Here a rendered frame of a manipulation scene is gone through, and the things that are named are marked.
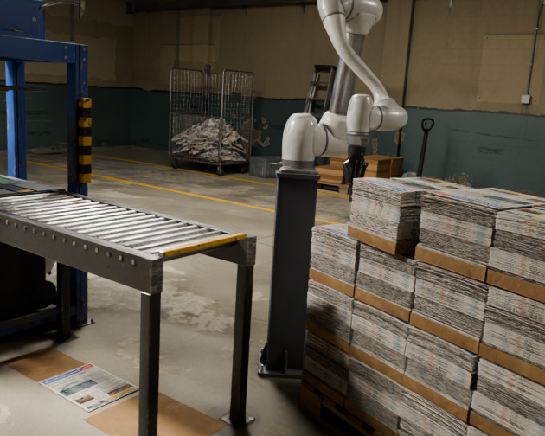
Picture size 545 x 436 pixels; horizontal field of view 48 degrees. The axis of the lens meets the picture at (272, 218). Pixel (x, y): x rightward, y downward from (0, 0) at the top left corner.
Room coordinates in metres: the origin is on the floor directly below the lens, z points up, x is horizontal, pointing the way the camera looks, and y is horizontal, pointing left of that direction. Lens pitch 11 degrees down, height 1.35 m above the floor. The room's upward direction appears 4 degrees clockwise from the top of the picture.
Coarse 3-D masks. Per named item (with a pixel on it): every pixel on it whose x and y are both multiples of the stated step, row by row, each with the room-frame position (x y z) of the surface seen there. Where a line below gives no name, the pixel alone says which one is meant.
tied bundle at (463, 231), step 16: (432, 208) 1.97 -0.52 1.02; (448, 208) 1.92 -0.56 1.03; (464, 208) 1.87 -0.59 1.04; (480, 208) 1.82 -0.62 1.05; (512, 208) 1.82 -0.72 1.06; (432, 224) 1.97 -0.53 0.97; (448, 224) 1.91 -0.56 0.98; (464, 224) 1.86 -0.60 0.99; (480, 224) 1.81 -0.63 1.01; (432, 240) 1.96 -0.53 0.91; (448, 240) 1.90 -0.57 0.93; (464, 240) 1.85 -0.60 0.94; (480, 240) 1.81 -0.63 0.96; (448, 256) 1.90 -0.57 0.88; (464, 256) 1.85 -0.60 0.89; (480, 256) 1.80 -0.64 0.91
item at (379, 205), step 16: (368, 192) 2.20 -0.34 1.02; (384, 192) 2.12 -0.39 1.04; (400, 192) 2.05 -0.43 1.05; (416, 192) 2.07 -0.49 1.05; (352, 208) 2.29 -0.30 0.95; (368, 208) 2.21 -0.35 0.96; (384, 208) 2.13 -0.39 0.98; (400, 208) 2.05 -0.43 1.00; (416, 208) 2.08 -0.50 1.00; (352, 224) 2.27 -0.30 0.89; (368, 224) 2.20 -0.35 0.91; (384, 224) 2.12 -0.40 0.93; (400, 224) 2.06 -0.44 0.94; (416, 224) 2.10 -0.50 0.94; (400, 240) 2.06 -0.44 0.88; (416, 240) 2.09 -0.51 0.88
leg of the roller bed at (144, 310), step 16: (144, 304) 1.94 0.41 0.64; (160, 304) 1.96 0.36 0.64; (144, 320) 1.94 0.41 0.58; (144, 336) 1.94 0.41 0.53; (144, 352) 1.94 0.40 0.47; (144, 368) 1.94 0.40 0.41; (144, 384) 1.94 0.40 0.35; (144, 400) 1.94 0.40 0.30; (144, 416) 1.93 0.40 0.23; (144, 432) 1.93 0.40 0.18
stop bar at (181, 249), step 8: (208, 240) 2.15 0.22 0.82; (216, 240) 2.17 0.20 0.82; (224, 240) 2.20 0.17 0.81; (232, 240) 2.24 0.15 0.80; (168, 248) 2.00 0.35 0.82; (176, 248) 2.01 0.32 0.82; (184, 248) 2.03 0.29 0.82; (192, 248) 2.06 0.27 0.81; (200, 248) 2.10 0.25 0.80; (160, 256) 1.97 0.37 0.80
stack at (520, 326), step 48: (336, 240) 2.35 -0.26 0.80; (384, 288) 2.12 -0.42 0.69; (432, 288) 1.95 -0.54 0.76; (480, 288) 1.79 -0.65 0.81; (384, 336) 2.09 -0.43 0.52; (432, 336) 1.92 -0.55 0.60; (480, 336) 1.77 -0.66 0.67; (528, 336) 1.64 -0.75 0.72; (336, 384) 2.30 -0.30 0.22; (384, 384) 2.08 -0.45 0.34; (432, 384) 1.90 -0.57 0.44; (480, 384) 1.75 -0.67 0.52; (528, 384) 1.62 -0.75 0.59; (336, 432) 2.27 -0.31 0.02; (432, 432) 1.88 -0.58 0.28; (480, 432) 1.73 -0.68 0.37; (528, 432) 1.60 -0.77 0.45
